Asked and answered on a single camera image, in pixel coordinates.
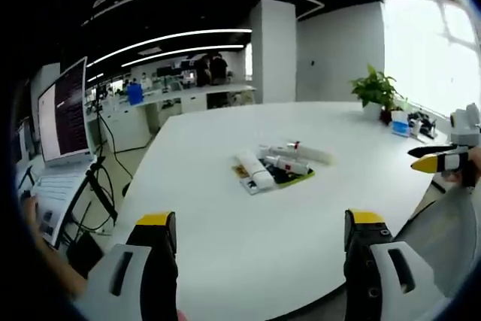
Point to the green potted plant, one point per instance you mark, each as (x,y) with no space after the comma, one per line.
(376,89)

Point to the person's left hand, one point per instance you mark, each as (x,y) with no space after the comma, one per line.
(182,316)

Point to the long white counter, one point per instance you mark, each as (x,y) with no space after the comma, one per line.
(176,101)

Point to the bright window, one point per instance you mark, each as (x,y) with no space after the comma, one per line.
(424,50)

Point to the wide white skincare tube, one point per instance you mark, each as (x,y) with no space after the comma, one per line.
(255,169)

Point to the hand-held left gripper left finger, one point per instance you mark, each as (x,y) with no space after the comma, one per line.
(124,283)

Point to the white red-label skincare bottle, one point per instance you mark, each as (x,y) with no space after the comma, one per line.
(290,165)

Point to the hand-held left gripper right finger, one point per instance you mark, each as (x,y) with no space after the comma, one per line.
(387,279)

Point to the blue tissue pack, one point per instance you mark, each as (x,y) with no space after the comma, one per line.
(400,128)

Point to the black laptop stand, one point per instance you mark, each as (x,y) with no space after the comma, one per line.
(98,189)

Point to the slim white skincare pump bottle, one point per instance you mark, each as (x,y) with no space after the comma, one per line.
(279,149)

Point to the blue box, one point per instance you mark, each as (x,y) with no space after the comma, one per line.
(135,94)

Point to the person's right hand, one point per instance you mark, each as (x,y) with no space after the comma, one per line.
(452,177)

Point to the long white skincare tube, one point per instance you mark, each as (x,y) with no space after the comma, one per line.
(317,155)

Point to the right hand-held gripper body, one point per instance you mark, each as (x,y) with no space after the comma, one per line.
(464,129)

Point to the black tripod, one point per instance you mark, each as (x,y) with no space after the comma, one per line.
(98,110)

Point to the black desk gadget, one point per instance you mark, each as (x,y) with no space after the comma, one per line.
(424,123)

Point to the open white laptop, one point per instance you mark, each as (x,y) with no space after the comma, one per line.
(64,125)

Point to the person's grey clothing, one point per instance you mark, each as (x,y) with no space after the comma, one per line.
(447,231)

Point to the ceiling light strip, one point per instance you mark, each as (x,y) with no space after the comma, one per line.
(169,38)
(180,54)

